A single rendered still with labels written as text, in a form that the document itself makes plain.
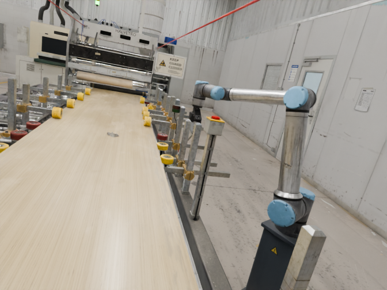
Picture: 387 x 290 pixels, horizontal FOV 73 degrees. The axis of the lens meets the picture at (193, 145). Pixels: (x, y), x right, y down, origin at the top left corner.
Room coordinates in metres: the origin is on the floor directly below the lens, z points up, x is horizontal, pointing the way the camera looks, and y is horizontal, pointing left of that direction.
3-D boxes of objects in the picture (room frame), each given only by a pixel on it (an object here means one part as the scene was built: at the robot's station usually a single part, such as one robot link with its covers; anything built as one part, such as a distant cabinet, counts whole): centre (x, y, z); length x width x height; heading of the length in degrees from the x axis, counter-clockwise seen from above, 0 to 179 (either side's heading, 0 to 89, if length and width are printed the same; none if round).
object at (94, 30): (4.31, 1.38, 0.95); 1.65 x 0.70 x 1.90; 106
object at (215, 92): (1.78, -0.07, 1.31); 0.12 x 0.12 x 0.09; 49
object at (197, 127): (1.44, 0.00, 0.90); 0.03 x 0.03 x 0.48; 16
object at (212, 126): (1.19, -0.08, 1.18); 0.07 x 0.07 x 0.08; 16
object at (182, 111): (1.93, 0.13, 0.91); 0.03 x 0.03 x 0.48; 16
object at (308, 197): (1.44, -0.68, 0.79); 0.17 x 0.15 x 0.18; 139
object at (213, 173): (1.50, -0.05, 0.83); 0.43 x 0.03 x 0.04; 106
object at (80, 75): (4.04, 1.30, 1.05); 1.43 x 0.12 x 0.12; 106
